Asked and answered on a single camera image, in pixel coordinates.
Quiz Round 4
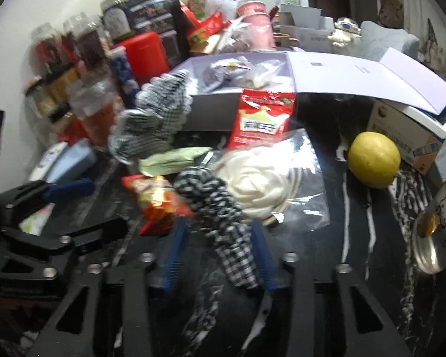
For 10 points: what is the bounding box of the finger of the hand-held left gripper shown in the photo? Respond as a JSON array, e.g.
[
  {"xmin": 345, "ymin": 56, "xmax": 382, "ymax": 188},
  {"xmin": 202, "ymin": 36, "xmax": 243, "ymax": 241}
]
[
  {"xmin": 0, "ymin": 178, "xmax": 96, "ymax": 228},
  {"xmin": 0, "ymin": 217, "xmax": 129, "ymax": 291}
]

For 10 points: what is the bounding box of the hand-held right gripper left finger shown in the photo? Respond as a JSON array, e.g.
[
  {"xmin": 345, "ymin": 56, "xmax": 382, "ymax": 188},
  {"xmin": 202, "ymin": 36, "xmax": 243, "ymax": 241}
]
[{"xmin": 26, "ymin": 219, "xmax": 190, "ymax": 357}]

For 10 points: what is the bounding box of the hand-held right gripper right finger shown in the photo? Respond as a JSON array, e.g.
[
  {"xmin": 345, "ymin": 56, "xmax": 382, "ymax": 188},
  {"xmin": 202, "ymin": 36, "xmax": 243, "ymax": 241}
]
[{"xmin": 251, "ymin": 223, "xmax": 413, "ymax": 357}]

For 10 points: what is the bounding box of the small orange red snack packet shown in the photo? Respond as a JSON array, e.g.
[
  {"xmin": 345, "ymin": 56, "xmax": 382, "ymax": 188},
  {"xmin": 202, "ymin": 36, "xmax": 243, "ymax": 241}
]
[{"xmin": 121, "ymin": 174, "xmax": 196, "ymax": 236}]

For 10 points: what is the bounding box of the black white checkered scrunchie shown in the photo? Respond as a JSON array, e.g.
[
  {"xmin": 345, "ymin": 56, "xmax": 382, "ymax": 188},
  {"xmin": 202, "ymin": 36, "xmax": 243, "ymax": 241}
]
[{"xmin": 173, "ymin": 167, "xmax": 263, "ymax": 291}]

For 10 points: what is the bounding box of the clear bag with white cloth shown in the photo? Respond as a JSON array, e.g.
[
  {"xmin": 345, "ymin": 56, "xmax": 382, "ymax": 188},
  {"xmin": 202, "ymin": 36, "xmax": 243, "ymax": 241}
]
[{"xmin": 208, "ymin": 128, "xmax": 331, "ymax": 231}]

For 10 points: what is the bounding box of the black white gingham cloth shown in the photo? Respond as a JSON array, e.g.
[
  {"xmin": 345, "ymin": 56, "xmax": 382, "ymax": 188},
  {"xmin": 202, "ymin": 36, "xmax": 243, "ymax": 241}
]
[{"xmin": 108, "ymin": 71, "xmax": 194, "ymax": 167}]

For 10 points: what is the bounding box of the large red snack packet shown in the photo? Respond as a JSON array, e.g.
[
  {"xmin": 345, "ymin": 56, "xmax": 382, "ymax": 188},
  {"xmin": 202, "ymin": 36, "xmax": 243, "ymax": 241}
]
[{"xmin": 227, "ymin": 89, "xmax": 296, "ymax": 153}]

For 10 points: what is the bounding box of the lavender box with lid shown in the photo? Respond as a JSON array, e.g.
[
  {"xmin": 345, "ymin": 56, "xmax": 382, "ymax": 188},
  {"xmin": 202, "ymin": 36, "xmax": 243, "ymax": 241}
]
[{"xmin": 171, "ymin": 48, "xmax": 446, "ymax": 133}]

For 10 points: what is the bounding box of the light blue pouch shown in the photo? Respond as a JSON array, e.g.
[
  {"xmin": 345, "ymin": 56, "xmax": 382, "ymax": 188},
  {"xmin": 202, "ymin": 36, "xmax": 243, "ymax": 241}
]
[{"xmin": 45, "ymin": 138, "xmax": 98, "ymax": 185}]

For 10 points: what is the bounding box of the green white packet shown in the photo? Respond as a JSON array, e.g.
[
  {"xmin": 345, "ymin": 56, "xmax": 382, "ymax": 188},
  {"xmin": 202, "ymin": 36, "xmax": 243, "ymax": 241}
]
[{"xmin": 18, "ymin": 204, "xmax": 55, "ymax": 237}]

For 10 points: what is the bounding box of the plastic cup with red drink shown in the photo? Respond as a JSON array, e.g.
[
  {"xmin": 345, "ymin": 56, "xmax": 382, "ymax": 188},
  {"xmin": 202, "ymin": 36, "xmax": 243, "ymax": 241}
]
[{"xmin": 69, "ymin": 82, "xmax": 125, "ymax": 150}]

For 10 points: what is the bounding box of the light green cloth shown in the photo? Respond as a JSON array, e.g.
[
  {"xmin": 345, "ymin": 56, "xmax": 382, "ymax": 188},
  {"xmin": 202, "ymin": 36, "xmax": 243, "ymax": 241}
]
[{"xmin": 137, "ymin": 147, "xmax": 212, "ymax": 177}]

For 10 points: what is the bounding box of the clear jar with red contents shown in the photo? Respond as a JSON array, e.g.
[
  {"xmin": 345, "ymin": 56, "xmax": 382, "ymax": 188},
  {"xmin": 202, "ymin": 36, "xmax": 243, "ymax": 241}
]
[{"xmin": 32, "ymin": 23, "xmax": 76, "ymax": 76}]

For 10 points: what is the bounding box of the blue printed tube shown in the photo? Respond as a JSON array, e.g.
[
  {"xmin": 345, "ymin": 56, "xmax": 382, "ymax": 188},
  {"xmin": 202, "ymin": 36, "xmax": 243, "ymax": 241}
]
[{"xmin": 109, "ymin": 46, "xmax": 142, "ymax": 102}]

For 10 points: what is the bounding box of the yellow lemon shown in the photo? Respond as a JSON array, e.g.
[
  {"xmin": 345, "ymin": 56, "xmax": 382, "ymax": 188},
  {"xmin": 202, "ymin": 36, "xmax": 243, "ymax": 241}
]
[{"xmin": 347, "ymin": 131, "xmax": 401, "ymax": 190}]

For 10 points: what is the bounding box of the clear jar with dark contents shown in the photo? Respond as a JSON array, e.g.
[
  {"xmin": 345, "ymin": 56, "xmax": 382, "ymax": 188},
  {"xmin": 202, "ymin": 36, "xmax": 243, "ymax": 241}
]
[{"xmin": 63, "ymin": 12, "xmax": 109, "ymax": 68}]

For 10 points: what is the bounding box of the red plastic canister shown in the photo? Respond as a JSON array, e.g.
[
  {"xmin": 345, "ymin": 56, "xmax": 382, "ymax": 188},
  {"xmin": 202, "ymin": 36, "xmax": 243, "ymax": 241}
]
[{"xmin": 113, "ymin": 32, "xmax": 172, "ymax": 87}]

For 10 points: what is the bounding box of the dark jar with white label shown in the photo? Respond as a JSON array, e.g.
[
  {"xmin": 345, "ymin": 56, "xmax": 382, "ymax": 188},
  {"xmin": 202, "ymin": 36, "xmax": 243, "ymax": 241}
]
[{"xmin": 100, "ymin": 0, "xmax": 131, "ymax": 40}]

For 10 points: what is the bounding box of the clear glass cup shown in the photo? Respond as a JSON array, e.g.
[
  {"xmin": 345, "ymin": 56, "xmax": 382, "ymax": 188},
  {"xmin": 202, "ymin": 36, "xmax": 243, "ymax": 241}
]
[{"xmin": 411, "ymin": 178, "xmax": 446, "ymax": 276}]

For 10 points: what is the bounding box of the printed cardboard box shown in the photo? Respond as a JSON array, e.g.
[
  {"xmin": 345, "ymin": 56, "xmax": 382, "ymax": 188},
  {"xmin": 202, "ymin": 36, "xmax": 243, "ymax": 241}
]
[{"xmin": 367, "ymin": 98, "xmax": 445, "ymax": 176}]

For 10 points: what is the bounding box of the purple wrapped snack bag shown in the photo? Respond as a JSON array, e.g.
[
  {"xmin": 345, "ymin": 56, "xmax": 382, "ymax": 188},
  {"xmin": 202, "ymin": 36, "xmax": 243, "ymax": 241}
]
[{"xmin": 202, "ymin": 59, "xmax": 253, "ymax": 92}]

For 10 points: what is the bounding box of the black printed box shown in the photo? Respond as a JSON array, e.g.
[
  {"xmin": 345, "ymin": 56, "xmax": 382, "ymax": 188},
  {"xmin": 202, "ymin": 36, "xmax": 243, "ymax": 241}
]
[{"xmin": 123, "ymin": 0, "xmax": 191, "ymax": 68}]

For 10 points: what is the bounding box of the red snack bag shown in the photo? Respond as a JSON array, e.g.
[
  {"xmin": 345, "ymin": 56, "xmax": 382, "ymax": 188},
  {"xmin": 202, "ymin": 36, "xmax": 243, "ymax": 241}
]
[{"xmin": 186, "ymin": 11, "xmax": 224, "ymax": 50}]

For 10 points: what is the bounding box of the white blue small box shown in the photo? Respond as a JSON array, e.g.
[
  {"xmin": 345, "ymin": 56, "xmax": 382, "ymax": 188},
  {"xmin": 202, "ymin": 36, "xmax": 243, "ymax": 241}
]
[{"xmin": 402, "ymin": 104, "xmax": 446, "ymax": 139}]

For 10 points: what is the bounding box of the pink paper cup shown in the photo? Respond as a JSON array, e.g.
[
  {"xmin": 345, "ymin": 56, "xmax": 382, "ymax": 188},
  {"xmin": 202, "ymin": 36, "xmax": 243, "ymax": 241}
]
[{"xmin": 237, "ymin": 1, "xmax": 276, "ymax": 51}]

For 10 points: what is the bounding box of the white open cardboard box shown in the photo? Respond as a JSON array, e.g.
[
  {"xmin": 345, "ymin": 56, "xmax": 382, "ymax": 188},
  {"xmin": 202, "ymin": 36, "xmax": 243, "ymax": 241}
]
[{"xmin": 273, "ymin": 4, "xmax": 336, "ymax": 51}]

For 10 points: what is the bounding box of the grey knitted cushion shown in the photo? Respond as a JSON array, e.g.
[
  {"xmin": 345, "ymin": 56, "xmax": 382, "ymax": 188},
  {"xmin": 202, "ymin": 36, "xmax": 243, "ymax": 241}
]
[{"xmin": 359, "ymin": 20, "xmax": 420, "ymax": 62}]

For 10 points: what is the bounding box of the white printed tote bag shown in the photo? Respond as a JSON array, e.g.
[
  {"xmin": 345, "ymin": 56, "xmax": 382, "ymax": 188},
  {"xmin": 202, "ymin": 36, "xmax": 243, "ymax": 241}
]
[{"xmin": 422, "ymin": 18, "xmax": 446, "ymax": 76}]

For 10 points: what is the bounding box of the brown patterned tote bag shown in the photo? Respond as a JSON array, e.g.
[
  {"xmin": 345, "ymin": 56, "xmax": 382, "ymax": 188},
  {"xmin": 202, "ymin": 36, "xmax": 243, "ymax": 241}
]
[{"xmin": 379, "ymin": 0, "xmax": 408, "ymax": 27}]

